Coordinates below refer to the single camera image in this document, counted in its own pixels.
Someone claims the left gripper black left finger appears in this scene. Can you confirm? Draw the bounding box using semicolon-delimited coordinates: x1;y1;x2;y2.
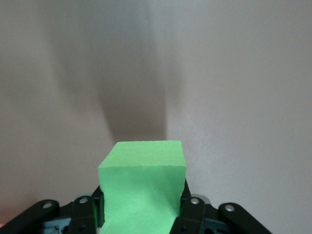
0;186;106;234

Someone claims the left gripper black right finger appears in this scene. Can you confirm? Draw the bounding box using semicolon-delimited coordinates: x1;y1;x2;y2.
170;179;273;234

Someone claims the green foam block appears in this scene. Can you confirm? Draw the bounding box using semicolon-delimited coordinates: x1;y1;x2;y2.
97;140;187;234

